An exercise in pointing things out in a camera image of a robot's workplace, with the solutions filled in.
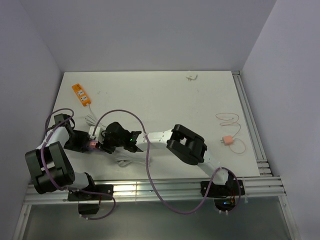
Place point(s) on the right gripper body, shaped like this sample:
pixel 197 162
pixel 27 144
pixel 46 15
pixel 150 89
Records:
pixel 109 144

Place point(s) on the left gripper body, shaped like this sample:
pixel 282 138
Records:
pixel 77 142

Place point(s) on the pink plug adapter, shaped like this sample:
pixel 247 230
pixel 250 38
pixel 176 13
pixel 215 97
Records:
pixel 93 144

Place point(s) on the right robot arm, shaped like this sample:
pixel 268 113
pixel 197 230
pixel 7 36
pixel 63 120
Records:
pixel 186 145

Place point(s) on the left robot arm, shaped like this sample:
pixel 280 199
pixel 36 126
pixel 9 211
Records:
pixel 48 164

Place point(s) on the small white plug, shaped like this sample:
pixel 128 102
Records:
pixel 191 76

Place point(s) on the small pink charger plug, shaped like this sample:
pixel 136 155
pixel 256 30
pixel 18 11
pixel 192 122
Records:
pixel 227 140

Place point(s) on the orange power strip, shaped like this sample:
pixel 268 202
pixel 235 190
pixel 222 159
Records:
pixel 81 94

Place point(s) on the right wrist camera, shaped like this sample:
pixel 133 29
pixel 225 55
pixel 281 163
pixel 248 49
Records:
pixel 95 133

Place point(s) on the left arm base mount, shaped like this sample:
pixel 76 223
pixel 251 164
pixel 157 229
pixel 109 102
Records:
pixel 88 203

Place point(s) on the aluminium front rail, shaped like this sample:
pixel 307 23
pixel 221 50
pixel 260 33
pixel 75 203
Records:
pixel 169 189

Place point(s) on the aluminium rail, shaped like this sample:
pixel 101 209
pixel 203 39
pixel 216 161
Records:
pixel 169 189
pixel 250 120

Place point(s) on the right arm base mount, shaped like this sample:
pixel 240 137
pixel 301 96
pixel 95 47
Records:
pixel 225 195

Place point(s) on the aluminium right rail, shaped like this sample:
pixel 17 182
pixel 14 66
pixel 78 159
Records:
pixel 250 120

